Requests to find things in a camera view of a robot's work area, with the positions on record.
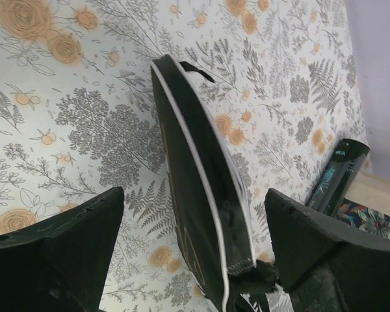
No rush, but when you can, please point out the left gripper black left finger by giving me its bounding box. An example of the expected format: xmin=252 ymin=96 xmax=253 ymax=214
xmin=0 ymin=187 xmax=124 ymax=311

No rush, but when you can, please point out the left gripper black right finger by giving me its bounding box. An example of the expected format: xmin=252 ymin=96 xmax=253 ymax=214
xmin=265 ymin=188 xmax=390 ymax=311

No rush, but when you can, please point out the black teal shuttlecock tube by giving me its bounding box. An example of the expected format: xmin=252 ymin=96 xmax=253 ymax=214
xmin=306 ymin=138 xmax=370 ymax=216

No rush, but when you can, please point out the black racket cover bag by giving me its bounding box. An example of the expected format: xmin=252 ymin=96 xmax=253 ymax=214
xmin=150 ymin=55 xmax=278 ymax=311

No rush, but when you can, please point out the beige floral tote bag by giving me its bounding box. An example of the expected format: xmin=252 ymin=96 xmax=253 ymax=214
xmin=334 ymin=173 xmax=390 ymax=239

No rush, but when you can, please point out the floral patterned table cloth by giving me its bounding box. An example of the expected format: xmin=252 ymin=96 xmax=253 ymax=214
xmin=0 ymin=1 xmax=366 ymax=311

